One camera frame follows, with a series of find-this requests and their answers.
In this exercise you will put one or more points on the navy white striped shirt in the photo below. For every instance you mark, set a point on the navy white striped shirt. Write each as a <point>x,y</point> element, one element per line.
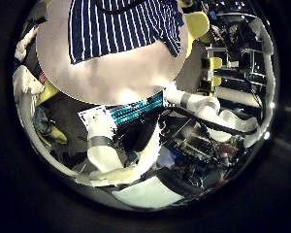
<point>119,29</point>

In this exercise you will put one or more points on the white crumpled cloth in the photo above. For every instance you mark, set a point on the white crumpled cloth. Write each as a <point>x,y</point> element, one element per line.
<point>25,81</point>

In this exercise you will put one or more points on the yellow box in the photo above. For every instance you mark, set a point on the yellow box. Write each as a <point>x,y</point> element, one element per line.
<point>215,62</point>
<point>216,81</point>

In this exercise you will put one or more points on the yellow bag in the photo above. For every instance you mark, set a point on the yellow bag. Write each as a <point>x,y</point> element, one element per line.
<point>58,134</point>

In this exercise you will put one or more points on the white flat board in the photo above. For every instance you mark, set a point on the white flat board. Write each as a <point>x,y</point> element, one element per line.
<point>147,194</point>

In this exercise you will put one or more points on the teal ribbed panel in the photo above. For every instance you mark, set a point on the teal ribbed panel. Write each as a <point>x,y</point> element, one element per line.
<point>135,108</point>

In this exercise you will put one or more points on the yellow chair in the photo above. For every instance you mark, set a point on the yellow chair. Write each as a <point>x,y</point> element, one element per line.
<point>197,24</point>

